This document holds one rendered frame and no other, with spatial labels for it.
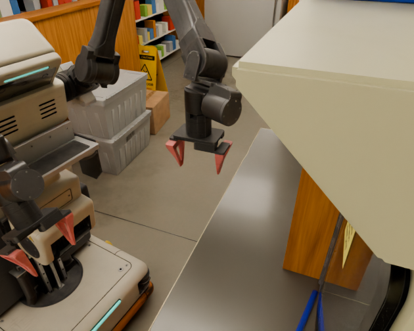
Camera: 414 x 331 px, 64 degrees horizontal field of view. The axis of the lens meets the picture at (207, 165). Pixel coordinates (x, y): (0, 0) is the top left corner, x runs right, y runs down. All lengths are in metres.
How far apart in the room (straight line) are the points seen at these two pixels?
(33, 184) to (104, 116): 1.80
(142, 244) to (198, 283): 1.39
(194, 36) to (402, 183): 0.57
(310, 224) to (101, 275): 1.17
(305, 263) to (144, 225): 1.59
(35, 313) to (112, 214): 0.94
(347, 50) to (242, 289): 0.63
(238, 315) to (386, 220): 0.56
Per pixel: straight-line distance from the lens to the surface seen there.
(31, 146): 1.03
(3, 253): 0.76
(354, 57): 0.18
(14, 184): 0.66
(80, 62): 1.04
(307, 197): 0.65
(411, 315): 0.24
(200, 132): 0.72
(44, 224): 0.75
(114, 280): 1.64
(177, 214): 2.29
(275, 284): 0.77
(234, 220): 0.89
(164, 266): 2.00
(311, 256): 0.76
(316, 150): 0.17
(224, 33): 5.44
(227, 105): 0.63
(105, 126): 2.49
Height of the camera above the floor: 1.56
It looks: 35 degrees down
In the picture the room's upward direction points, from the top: straight up
